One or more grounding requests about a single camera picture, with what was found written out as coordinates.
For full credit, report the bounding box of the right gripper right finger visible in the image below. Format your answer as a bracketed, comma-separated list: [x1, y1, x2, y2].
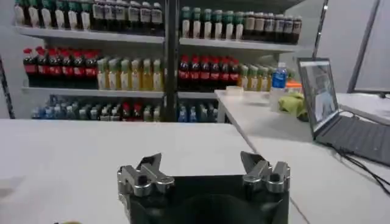
[239, 150, 291, 194]

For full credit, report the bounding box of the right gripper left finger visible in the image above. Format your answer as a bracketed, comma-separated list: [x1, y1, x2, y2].
[116, 152, 176, 198]

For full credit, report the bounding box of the white side table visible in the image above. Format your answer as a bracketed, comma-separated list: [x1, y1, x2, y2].
[214, 89, 390, 224]

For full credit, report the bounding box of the green cloth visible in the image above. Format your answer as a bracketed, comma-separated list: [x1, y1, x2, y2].
[277, 91, 309, 122]

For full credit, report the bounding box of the clear round container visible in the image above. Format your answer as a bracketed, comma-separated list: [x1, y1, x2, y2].
[225, 85, 245, 96]

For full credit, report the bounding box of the orange and white box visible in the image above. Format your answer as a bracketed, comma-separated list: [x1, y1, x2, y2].
[285, 79, 303, 93]

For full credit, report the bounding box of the blue label water bottle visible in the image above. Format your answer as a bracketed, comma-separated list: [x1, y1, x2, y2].
[269, 61, 289, 113]

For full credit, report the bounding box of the grey laptop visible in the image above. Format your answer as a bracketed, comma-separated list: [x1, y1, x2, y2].
[297, 57, 390, 167]

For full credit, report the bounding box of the shelf rack with bottles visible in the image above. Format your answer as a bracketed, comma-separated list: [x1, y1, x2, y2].
[166, 0, 305, 123]
[12, 0, 173, 123]

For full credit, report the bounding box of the white desk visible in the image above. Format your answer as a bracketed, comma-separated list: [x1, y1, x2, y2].
[335, 87, 390, 126]

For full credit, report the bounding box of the black laptop power cable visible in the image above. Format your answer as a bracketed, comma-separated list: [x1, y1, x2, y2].
[334, 145, 390, 196]

